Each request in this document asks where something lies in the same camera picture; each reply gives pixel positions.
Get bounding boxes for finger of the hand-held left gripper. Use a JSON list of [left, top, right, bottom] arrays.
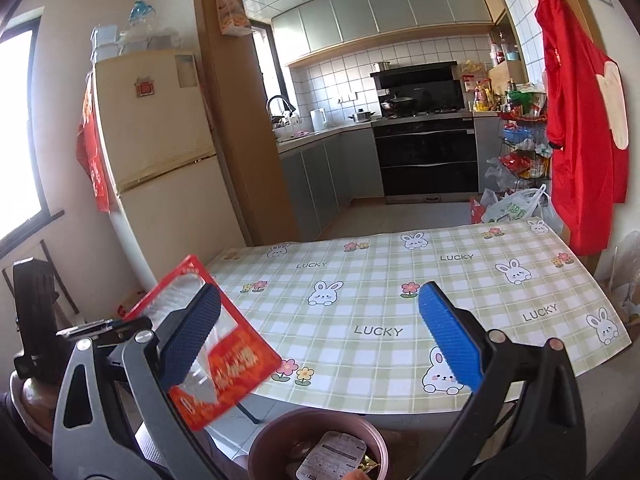
[[56, 315, 153, 348]]

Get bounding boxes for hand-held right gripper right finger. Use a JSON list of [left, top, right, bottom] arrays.
[[417, 281, 586, 480]]

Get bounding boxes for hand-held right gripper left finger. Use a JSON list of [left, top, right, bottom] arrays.
[[52, 286, 223, 480]]

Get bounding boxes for red clear-window packet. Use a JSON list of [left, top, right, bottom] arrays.
[[122, 254, 283, 431]]

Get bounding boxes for pink plastic bin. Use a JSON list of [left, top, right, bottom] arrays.
[[247, 406, 390, 480]]

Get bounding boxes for green checked rabbit tablecloth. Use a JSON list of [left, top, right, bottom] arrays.
[[205, 217, 632, 413]]

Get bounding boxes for white green-printed plastic bag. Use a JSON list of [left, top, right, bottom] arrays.
[[480, 185, 563, 226]]

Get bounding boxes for white labelled packet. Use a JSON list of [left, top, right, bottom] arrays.
[[296, 430, 368, 480]]

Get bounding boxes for red printed cloth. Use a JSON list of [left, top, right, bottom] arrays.
[[76, 77, 111, 212]]

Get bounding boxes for cream refrigerator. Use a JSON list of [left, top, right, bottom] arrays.
[[85, 50, 251, 286]]

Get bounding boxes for dark-framed window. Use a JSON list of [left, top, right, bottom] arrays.
[[0, 7, 66, 261]]

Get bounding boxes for black built-in oven stove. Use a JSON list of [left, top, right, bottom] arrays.
[[372, 112, 481, 204]]

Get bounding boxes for translucent plastic bag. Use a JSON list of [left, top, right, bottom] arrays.
[[607, 230, 640, 326]]

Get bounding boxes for narrow grey base cabinet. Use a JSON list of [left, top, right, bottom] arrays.
[[472, 112, 503, 201]]

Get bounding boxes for grey lower kitchen cabinets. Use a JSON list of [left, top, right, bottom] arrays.
[[277, 127, 386, 243]]

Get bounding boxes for grey kitchen cabinets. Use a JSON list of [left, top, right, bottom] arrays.
[[270, 0, 496, 53], [277, 127, 386, 243]]

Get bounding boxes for red apron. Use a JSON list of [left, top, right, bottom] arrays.
[[534, 0, 630, 256]]

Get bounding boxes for chrome kitchen faucet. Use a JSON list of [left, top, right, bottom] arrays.
[[266, 95, 297, 128]]

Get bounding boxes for black wok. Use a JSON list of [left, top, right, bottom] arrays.
[[380, 95, 417, 112]]

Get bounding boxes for group of condiment bottles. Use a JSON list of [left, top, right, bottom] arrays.
[[462, 75, 506, 112]]

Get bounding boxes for black range hood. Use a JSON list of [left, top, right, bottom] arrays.
[[370, 61, 463, 111]]

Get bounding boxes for stacked white plastic boxes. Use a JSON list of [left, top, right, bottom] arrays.
[[90, 25, 121, 63]]

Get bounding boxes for pile of clear plastic bags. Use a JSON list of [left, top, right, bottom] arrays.
[[117, 25, 183, 56]]

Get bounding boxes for blue-topped clear bottle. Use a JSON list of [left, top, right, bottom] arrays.
[[129, 0, 157, 25]]

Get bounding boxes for hanging orange snack bag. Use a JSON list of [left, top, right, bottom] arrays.
[[215, 0, 253, 37]]

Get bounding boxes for grey upper kitchen cabinets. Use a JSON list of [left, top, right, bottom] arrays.
[[270, 0, 496, 53]]

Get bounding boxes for black wire storage rack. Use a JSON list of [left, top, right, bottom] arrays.
[[497, 82, 553, 196]]

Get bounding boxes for wooden wall cabinet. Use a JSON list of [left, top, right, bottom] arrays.
[[480, 0, 531, 96]]

